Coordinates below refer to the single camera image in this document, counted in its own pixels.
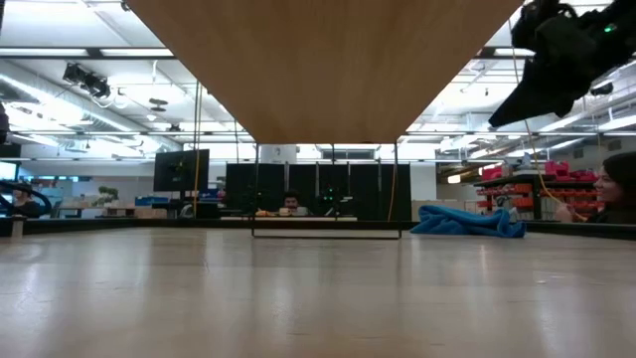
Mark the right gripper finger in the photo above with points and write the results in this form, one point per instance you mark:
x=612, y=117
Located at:
x=526, y=102

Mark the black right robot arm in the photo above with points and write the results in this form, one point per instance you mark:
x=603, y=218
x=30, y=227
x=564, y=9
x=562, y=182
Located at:
x=618, y=35

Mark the wooden shelf with black legs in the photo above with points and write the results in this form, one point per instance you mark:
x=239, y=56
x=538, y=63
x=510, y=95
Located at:
x=323, y=74

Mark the rack with red bins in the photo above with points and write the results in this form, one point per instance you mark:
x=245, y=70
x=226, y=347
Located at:
x=526, y=189

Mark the person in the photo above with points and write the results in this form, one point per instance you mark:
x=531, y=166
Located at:
x=616, y=194
x=293, y=204
x=25, y=206

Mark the blue cloth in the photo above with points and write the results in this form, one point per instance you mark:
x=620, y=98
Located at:
x=462, y=224

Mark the black partition panels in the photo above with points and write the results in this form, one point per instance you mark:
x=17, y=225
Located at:
x=367, y=194

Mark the background robot with green lights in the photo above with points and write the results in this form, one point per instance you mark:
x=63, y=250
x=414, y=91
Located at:
x=330, y=199

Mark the black monitor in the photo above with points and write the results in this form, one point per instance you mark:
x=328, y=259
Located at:
x=179, y=171

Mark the blue storage crate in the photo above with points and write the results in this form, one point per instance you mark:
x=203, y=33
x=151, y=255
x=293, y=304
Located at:
x=146, y=201

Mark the green potted plant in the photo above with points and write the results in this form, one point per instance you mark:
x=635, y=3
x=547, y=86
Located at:
x=108, y=195

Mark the background wooden table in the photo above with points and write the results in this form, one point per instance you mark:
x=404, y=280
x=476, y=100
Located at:
x=79, y=210

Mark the black ceiling camera rig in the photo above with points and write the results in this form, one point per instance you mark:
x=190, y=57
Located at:
x=87, y=79

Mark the black aluminium table frame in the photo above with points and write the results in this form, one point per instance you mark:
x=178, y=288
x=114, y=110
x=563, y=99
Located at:
x=99, y=225

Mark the lit wall screen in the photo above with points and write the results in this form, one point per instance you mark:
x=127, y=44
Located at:
x=7, y=170

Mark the grey frame bracket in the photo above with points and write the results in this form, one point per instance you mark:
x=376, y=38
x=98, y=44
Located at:
x=17, y=228

